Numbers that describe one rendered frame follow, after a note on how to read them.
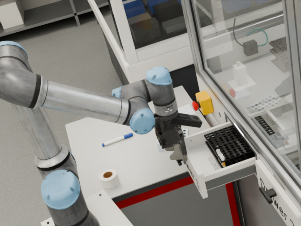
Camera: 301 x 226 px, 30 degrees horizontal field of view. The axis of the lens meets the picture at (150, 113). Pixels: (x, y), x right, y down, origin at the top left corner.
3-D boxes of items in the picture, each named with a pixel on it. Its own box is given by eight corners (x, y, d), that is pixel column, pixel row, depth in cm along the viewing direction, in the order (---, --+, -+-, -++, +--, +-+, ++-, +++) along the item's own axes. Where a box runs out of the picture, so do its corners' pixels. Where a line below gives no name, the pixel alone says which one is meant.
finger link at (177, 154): (171, 167, 191) (165, 144, 187) (187, 162, 191) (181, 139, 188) (174, 171, 188) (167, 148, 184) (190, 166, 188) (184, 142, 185)
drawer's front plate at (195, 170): (203, 199, 184) (197, 174, 178) (178, 153, 209) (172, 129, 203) (208, 197, 184) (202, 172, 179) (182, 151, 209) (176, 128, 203)
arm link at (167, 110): (171, 91, 183) (178, 102, 176) (174, 102, 185) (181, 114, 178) (150, 98, 182) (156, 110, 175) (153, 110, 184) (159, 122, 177)
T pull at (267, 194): (269, 205, 164) (268, 202, 163) (259, 190, 170) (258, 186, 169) (280, 201, 164) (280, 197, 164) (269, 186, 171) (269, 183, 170)
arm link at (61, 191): (53, 232, 170) (39, 199, 163) (49, 204, 182) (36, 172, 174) (90, 219, 171) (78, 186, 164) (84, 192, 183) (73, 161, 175)
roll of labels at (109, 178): (98, 183, 214) (95, 175, 212) (113, 174, 217) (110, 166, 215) (107, 191, 209) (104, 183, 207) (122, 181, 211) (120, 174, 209)
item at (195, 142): (206, 191, 185) (203, 177, 182) (183, 150, 207) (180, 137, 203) (315, 152, 189) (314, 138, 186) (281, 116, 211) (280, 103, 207)
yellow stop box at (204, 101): (202, 116, 222) (199, 101, 218) (196, 108, 228) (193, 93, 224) (214, 112, 222) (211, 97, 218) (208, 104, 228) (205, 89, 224)
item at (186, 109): (168, 126, 236) (167, 123, 235) (162, 116, 243) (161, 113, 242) (195, 116, 237) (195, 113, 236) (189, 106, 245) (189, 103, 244)
